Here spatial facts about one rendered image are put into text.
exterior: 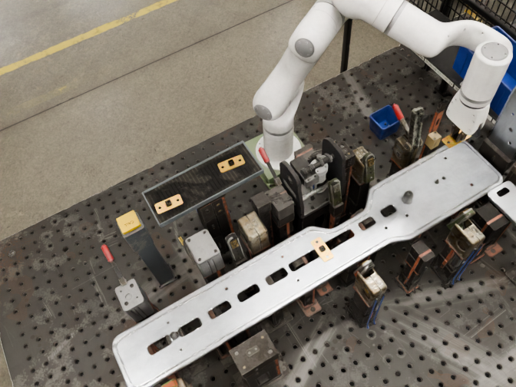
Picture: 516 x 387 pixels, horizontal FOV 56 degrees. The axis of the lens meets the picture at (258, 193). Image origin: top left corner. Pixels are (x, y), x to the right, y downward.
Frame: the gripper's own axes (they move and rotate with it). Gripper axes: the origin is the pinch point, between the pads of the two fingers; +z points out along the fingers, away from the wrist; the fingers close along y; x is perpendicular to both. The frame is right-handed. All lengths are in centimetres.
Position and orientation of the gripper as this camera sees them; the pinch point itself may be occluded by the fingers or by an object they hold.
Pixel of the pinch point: (458, 133)
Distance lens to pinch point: 154.7
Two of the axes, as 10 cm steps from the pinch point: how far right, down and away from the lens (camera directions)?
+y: 5.0, 7.2, -4.7
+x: 8.6, -4.7, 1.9
